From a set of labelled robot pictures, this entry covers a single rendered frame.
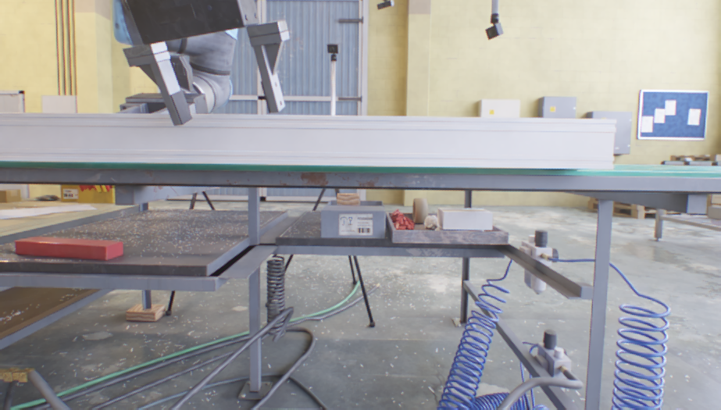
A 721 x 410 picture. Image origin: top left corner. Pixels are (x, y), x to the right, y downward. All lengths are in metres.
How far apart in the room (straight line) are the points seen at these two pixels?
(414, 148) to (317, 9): 7.14
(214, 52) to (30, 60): 9.02
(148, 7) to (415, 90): 6.48
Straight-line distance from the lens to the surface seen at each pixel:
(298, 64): 7.35
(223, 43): 0.89
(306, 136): 0.53
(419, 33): 7.13
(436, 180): 0.57
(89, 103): 8.48
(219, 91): 0.91
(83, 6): 8.87
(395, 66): 7.34
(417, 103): 6.84
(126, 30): 0.84
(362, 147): 0.52
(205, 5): 0.47
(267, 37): 0.46
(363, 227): 1.30
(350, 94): 7.13
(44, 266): 1.29
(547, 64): 8.11
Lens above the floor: 0.88
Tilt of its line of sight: 4 degrees down
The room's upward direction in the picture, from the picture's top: 1 degrees clockwise
